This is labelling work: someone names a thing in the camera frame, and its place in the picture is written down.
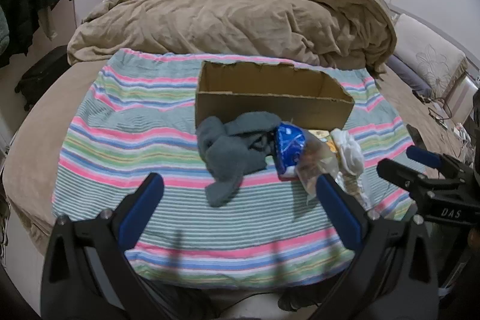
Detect black shoe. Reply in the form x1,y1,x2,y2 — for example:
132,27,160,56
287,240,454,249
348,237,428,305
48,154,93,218
277,290,321,310

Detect striped blanket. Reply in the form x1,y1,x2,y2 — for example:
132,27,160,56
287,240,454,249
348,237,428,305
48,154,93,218
52,49,415,291

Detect tangled cables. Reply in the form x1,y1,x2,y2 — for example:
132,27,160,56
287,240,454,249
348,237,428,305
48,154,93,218
412,89,456,129

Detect floral beige cushion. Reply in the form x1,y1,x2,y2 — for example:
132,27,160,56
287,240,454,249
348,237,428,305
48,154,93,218
394,13,469,99

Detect grey fleece cloth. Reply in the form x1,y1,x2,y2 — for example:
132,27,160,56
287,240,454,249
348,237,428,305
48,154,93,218
196,112,282,208

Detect tan bed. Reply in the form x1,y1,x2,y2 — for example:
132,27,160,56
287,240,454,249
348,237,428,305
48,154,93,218
0,61,466,257

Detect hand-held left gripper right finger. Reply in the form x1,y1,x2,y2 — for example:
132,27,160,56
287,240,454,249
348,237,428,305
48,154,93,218
310,174,440,320

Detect tan duvet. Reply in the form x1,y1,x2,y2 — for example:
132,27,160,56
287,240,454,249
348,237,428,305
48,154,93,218
67,0,397,75

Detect brown cardboard box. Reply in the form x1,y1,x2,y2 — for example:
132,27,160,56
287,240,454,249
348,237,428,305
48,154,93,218
195,60,355,131

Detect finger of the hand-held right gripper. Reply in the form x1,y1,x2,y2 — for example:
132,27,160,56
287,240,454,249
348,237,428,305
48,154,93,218
406,145,469,172
377,158,432,197

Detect black suitcase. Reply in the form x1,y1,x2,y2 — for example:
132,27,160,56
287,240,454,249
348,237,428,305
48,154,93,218
15,46,72,111

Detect grey blue pillow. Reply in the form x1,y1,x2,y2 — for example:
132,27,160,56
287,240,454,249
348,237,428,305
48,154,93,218
386,55,432,96

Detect white power strip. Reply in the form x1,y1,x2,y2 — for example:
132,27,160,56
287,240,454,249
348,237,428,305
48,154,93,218
452,123,473,146

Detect clear plastic bag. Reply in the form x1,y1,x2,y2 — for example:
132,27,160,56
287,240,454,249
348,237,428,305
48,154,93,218
296,130,374,212

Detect white sock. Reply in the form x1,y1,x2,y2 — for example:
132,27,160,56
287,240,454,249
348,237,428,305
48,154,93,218
330,129,365,178

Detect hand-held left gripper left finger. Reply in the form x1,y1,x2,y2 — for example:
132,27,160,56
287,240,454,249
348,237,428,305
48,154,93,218
40,172,166,320

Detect blue snack packet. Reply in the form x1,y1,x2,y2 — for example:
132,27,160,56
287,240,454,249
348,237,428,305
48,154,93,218
274,123,306,181

